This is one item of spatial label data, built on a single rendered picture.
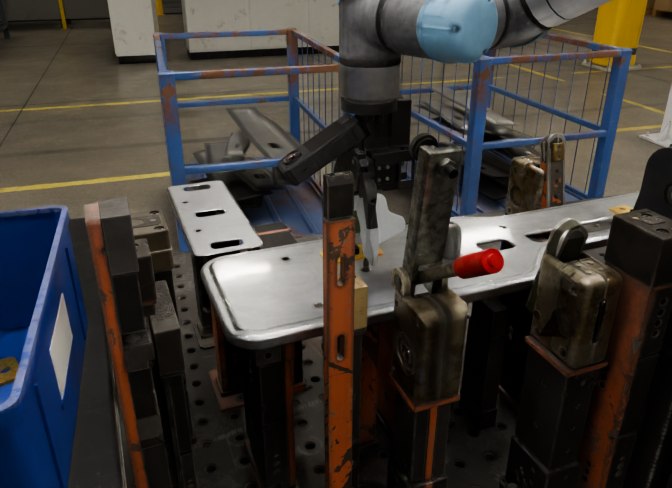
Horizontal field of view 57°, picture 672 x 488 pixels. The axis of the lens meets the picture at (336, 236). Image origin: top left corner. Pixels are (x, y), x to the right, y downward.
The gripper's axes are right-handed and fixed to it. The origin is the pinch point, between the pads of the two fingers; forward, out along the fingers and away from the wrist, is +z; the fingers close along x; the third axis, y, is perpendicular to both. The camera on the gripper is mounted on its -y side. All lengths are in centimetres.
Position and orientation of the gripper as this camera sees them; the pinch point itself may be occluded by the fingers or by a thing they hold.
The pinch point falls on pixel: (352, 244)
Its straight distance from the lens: 84.7
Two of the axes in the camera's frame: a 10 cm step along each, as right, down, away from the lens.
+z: 0.0, 9.0, 4.3
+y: 9.3, -1.6, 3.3
